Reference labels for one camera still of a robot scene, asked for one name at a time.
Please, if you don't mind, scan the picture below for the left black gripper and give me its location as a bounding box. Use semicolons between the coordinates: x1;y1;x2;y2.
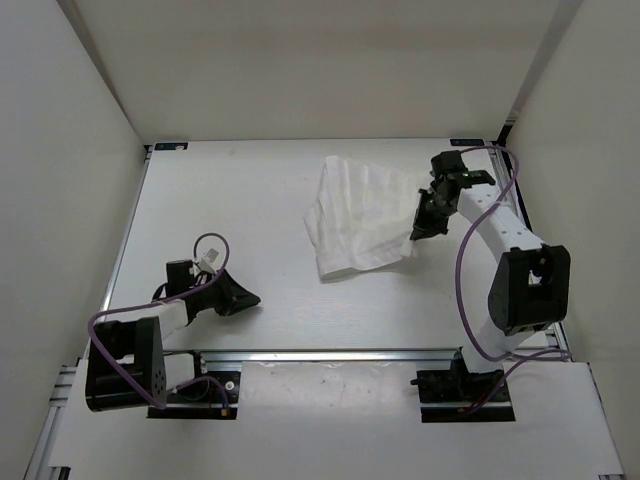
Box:
190;268;260;316

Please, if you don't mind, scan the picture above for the white skirt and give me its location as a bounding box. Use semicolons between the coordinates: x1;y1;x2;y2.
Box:
304;156;431;281

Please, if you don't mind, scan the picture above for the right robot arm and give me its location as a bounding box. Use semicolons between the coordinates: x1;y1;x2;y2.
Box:
410;150;571;400

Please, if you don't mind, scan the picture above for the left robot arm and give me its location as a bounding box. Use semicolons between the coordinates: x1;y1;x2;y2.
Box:
85;259;261;419

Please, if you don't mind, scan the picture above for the right blue table label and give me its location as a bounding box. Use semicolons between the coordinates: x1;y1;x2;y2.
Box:
450;138;485;148

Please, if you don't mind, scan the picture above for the blue table label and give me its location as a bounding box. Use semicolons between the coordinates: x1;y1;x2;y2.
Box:
450;138;485;148
153;142;189;151

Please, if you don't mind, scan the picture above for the front white cover board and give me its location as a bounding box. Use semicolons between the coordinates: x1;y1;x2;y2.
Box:
50;363;623;479

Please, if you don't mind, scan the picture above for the left blue table label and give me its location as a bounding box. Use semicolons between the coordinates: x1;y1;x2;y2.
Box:
153;142;189;151

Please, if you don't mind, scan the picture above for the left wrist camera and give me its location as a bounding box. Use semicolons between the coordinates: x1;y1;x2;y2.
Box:
198;248;220;274

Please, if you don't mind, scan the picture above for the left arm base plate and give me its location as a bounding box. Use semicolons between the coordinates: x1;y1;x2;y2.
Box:
147;351;241;421

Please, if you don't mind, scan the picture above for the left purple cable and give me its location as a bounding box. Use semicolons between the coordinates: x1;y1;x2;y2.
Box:
85;232;235;411

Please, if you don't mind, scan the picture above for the purple cable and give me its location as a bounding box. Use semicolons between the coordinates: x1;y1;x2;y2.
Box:
449;144;574;396
85;232;235;411

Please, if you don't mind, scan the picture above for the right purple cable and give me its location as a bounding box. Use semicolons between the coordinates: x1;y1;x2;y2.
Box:
449;144;574;396

